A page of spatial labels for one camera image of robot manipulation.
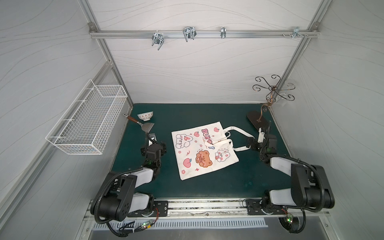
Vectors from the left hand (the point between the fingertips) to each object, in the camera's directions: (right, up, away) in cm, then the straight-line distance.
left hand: (154, 142), depth 90 cm
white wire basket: (-25, +12, -20) cm, 35 cm away
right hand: (+64, +2, +4) cm, 64 cm away
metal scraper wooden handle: (-11, +9, +18) cm, 23 cm away
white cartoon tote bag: (+32, -4, +5) cm, 33 cm away
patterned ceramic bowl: (-10, +16, +15) cm, 24 cm away
